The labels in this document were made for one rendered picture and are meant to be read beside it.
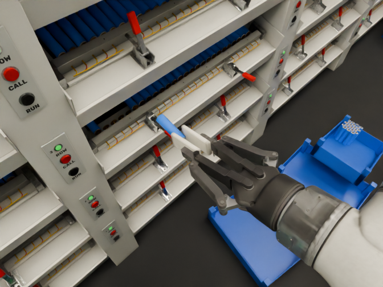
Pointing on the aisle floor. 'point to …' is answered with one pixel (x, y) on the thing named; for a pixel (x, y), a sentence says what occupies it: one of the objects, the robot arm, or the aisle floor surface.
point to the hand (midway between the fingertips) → (191, 143)
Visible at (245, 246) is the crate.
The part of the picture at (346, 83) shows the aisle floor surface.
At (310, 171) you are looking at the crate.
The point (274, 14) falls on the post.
